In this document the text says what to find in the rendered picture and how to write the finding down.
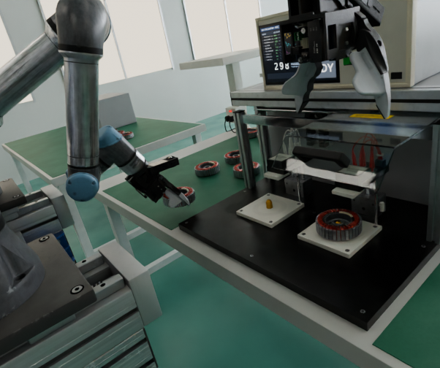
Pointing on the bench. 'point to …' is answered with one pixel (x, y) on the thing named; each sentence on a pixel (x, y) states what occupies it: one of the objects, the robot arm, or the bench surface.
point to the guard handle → (321, 155)
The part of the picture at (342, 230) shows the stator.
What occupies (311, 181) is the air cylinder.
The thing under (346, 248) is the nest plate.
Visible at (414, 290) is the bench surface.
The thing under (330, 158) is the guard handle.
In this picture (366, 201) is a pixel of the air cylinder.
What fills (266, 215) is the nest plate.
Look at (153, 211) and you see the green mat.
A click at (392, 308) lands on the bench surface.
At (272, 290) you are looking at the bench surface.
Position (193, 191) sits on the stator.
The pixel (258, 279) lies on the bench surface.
